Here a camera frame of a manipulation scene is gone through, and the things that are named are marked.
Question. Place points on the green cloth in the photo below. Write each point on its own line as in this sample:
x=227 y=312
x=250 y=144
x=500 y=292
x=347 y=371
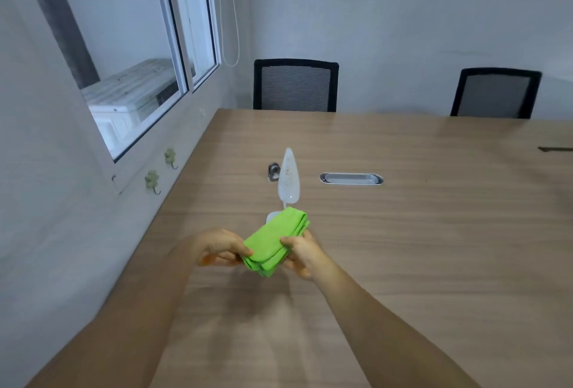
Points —
x=276 y=239

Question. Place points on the person's right forearm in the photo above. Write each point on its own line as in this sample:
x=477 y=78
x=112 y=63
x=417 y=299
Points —
x=385 y=334

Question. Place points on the white air conditioner unit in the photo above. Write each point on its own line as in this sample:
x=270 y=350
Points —
x=130 y=101

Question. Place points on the black mesh office chair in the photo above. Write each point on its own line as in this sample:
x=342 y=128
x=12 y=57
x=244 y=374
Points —
x=496 y=93
x=295 y=85

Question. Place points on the person's left forearm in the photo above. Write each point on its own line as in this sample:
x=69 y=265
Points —
x=109 y=327

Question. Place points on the small silver clip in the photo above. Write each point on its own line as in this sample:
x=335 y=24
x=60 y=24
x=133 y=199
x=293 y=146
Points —
x=273 y=171

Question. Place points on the white sliding window frame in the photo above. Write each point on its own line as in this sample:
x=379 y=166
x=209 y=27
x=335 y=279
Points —
x=179 y=42

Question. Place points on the person's right thumb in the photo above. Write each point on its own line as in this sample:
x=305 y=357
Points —
x=290 y=240

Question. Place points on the person's left thumb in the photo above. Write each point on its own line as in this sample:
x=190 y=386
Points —
x=236 y=244

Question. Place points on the person's left hand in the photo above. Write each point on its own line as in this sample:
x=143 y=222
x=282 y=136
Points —
x=214 y=245

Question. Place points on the person's right hand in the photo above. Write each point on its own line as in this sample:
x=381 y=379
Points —
x=306 y=254

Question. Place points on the green clover wall hook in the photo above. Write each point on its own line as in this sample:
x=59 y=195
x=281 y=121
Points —
x=170 y=157
x=151 y=180

